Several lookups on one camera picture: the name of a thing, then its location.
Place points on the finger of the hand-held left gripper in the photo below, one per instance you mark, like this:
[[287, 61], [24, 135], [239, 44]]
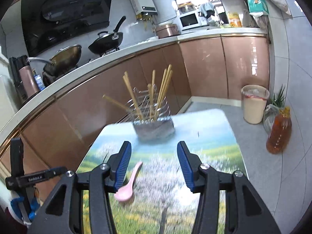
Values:
[[17, 158]]

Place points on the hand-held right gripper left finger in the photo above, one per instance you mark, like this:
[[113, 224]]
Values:
[[123, 168]]

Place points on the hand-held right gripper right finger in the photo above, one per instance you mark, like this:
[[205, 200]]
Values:
[[186, 168]]

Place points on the pink spoon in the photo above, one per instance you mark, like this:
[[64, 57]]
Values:
[[126, 193]]

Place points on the bamboo chopstick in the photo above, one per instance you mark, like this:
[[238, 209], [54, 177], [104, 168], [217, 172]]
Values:
[[168, 78], [114, 101], [162, 85], [149, 95], [130, 90]]

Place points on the pink thermos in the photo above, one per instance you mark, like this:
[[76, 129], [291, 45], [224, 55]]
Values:
[[29, 81]]

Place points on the small blue bottle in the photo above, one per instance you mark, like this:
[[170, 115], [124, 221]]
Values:
[[39, 82]]

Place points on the beige trash bin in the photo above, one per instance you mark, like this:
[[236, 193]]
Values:
[[254, 107]]

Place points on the large cooking oil bottle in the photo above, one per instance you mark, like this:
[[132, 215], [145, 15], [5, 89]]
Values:
[[279, 134]]

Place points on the plastic bag with green onions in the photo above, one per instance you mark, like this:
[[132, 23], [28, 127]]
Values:
[[271, 114]]

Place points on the brown kitchen cabinets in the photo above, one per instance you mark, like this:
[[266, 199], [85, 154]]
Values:
[[207, 68]]

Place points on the gas stove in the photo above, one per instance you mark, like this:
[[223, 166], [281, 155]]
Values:
[[73, 70]]

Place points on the wok with lid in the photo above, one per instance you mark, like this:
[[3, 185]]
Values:
[[65, 57]]

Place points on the white kitchen countertop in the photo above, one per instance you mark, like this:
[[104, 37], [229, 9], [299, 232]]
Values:
[[136, 47]]

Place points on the black frying pan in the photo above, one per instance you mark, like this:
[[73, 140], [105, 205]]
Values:
[[106, 45]]

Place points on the copper pot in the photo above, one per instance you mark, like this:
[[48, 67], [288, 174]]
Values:
[[167, 30]]

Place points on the white microwave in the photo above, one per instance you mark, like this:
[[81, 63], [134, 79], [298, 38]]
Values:
[[190, 20]]

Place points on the black range hood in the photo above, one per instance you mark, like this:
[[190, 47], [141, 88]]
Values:
[[68, 12]]

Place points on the blue grey towel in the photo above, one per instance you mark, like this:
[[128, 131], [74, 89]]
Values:
[[206, 9]]

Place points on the glass pot with lid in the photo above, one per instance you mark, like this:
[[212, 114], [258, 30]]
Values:
[[185, 7]]

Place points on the white water heater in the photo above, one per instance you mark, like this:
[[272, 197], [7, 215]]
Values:
[[143, 1]]

